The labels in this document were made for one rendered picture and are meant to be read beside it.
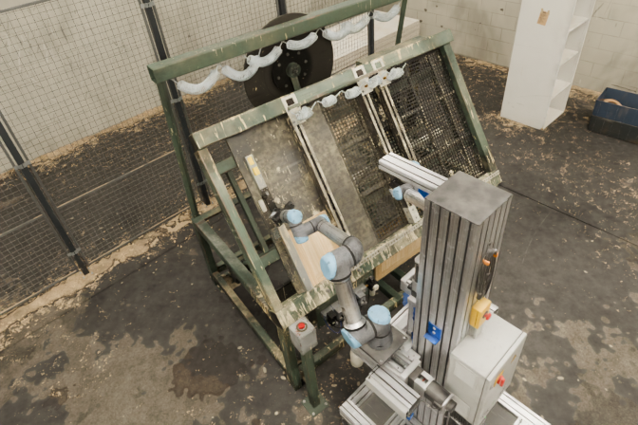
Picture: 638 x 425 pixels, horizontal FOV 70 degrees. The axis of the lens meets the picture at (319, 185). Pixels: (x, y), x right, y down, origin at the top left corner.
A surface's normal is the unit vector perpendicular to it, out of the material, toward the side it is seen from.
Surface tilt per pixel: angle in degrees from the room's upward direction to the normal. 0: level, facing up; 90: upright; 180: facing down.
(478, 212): 0
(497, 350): 0
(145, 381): 0
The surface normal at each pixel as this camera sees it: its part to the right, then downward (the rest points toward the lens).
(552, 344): -0.08, -0.78
